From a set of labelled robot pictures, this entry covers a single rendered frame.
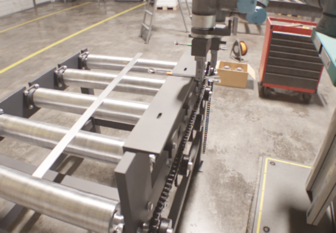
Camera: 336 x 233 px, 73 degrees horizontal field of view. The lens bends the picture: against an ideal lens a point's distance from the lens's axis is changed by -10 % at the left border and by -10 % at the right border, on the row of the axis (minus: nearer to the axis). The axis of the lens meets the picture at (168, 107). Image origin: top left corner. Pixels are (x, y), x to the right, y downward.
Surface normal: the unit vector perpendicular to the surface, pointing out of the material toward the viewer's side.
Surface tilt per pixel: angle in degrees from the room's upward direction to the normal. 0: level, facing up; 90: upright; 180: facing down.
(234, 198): 0
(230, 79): 90
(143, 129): 0
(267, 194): 0
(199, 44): 90
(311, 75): 90
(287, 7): 90
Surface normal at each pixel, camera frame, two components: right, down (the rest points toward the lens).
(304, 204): 0.00, -0.85
